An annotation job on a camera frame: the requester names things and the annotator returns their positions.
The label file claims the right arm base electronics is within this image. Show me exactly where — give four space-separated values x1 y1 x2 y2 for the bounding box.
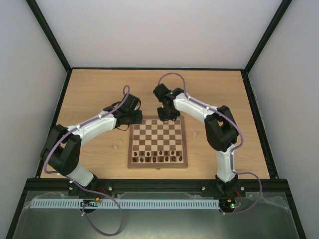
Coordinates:
219 189 246 214

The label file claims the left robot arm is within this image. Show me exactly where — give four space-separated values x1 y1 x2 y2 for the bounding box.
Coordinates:
40 93 143 193

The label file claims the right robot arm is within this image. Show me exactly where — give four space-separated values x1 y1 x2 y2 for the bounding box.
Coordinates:
153 84 242 195

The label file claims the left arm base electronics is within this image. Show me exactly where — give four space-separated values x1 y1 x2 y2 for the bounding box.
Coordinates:
80 193 104 213

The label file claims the wooden chess board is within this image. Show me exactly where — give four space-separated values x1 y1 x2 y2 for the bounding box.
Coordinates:
128 116 188 169

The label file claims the dark pieces back row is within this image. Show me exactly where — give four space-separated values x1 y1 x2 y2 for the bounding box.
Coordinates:
132 150 183 157

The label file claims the dark pieces row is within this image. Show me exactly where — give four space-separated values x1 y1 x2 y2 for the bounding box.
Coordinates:
132 150 183 157
131 156 184 163

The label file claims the dark pieces front row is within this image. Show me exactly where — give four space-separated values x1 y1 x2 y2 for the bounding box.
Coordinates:
131 156 184 163

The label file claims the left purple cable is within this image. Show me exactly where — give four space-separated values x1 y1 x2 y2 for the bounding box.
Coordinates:
43 85 124 236

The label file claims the grey slotted cable duct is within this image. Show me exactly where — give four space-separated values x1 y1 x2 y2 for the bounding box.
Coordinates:
30 199 219 210

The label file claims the black aluminium frame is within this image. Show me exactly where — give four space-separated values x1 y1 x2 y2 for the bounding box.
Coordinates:
6 0 306 239

